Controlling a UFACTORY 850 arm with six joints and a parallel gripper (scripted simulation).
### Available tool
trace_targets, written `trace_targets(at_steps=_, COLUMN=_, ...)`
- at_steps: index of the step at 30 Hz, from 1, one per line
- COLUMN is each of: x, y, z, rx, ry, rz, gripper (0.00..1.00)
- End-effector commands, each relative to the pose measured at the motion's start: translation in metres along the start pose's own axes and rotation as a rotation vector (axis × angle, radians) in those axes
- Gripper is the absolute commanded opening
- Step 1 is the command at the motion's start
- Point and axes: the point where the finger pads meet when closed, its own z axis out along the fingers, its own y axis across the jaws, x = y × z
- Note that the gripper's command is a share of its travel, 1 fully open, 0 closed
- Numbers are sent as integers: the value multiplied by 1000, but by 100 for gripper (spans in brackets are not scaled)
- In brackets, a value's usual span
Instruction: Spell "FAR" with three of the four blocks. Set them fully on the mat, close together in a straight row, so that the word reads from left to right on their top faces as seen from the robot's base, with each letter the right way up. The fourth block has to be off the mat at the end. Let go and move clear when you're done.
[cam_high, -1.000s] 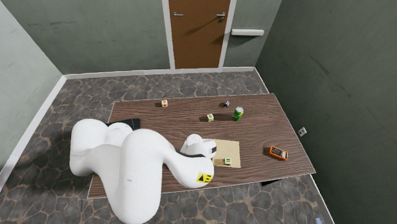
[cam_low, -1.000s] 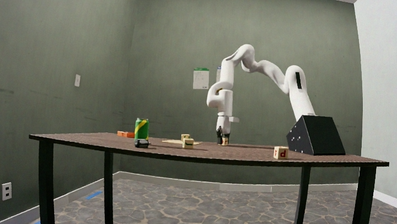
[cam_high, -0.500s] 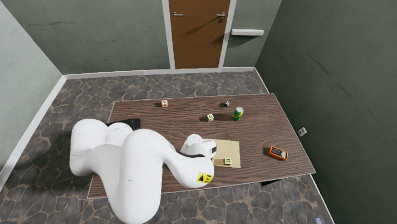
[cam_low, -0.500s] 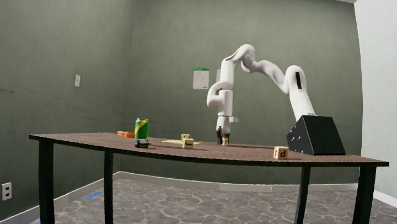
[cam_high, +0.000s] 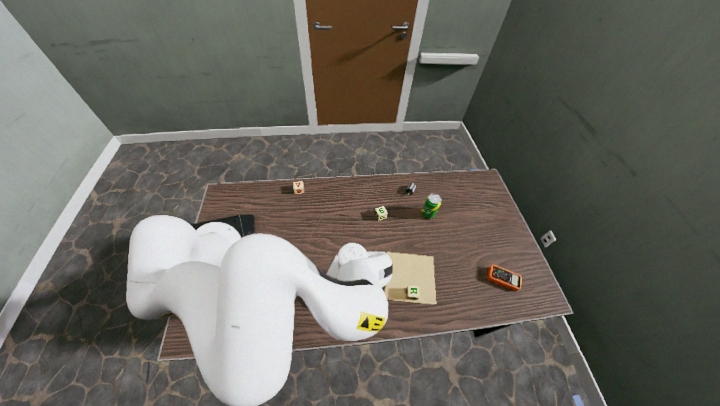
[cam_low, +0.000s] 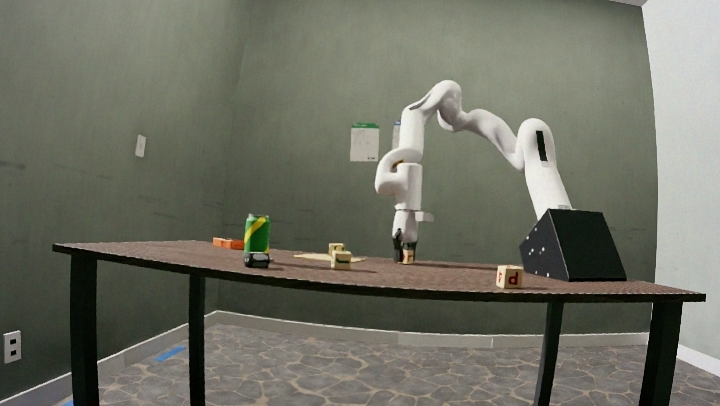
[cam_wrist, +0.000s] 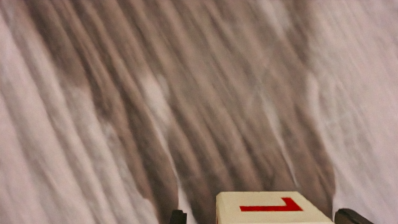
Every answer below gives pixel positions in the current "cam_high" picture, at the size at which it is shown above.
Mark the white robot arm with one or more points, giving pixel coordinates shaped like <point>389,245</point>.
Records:
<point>260,275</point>

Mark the green drink can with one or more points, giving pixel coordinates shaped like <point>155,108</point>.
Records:
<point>431,206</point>

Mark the beige mat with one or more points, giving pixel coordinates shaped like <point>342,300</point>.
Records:
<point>411,270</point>

